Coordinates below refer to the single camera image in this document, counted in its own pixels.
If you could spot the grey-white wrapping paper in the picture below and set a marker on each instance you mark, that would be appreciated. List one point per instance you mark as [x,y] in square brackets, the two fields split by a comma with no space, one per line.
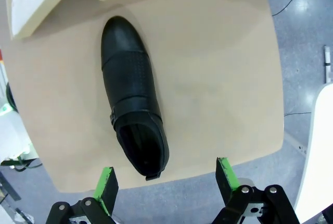
[33,0]

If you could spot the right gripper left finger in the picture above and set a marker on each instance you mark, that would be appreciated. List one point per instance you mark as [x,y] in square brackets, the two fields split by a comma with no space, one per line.
[105,190]

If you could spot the black leather buckle shoe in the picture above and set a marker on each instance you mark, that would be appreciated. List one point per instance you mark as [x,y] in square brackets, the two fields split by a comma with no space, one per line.
[130,91]

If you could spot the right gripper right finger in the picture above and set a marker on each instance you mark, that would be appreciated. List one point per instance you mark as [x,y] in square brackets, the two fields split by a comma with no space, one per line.
[226,179]

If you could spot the white table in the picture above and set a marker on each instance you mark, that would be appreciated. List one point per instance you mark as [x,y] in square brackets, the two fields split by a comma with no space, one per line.
[320,143]

